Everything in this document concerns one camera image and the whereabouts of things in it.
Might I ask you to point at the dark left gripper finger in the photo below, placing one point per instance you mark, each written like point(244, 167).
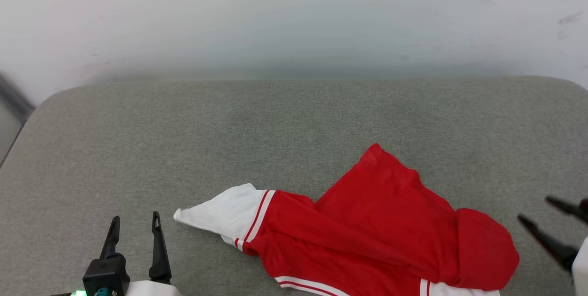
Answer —
point(159, 254)
point(112, 238)

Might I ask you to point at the grey fabric sofa seat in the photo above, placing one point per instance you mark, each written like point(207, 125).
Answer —
point(229, 139)

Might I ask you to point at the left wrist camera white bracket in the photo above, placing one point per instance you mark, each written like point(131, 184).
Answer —
point(105, 273)

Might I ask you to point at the red white basketball jersey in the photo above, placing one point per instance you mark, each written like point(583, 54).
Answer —
point(390, 218)

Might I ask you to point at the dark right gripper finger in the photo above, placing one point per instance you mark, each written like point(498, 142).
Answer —
point(553, 246)
point(572, 208)

